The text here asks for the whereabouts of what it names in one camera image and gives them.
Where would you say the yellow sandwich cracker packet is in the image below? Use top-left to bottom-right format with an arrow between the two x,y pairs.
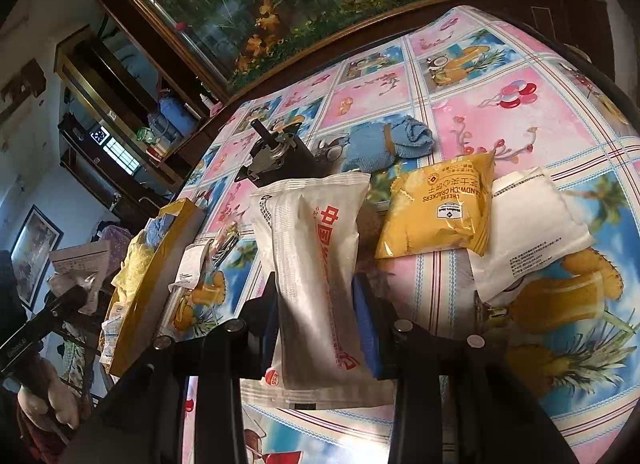
375,152 -> 495,259

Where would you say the colourful patterned tablecloth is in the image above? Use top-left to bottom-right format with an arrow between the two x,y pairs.
162,6 -> 639,463

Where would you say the blue terry towel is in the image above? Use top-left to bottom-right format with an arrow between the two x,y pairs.
144,214 -> 176,250

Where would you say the black metal motor part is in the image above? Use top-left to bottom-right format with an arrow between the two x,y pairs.
234,120 -> 326,188

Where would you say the blue water jug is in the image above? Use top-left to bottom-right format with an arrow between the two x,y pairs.
160,97 -> 198,138

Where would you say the clear bag of coloured sticks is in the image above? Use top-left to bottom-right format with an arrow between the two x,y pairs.
209,221 -> 240,267

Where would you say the white long red-lettered packet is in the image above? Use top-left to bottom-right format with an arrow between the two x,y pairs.
241,172 -> 394,410

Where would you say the yellow terry towel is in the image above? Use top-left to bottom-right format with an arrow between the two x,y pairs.
112,230 -> 155,302

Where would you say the small blue cloth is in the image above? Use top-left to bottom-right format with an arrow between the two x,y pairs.
343,115 -> 435,174

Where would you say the white flat pouch recycling mark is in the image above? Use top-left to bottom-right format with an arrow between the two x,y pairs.
469,167 -> 594,302

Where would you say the white foam tray yellow tape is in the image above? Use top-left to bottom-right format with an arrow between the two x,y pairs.
102,198 -> 205,378

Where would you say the framed wall picture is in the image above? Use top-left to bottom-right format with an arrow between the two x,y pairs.
11,205 -> 63,311

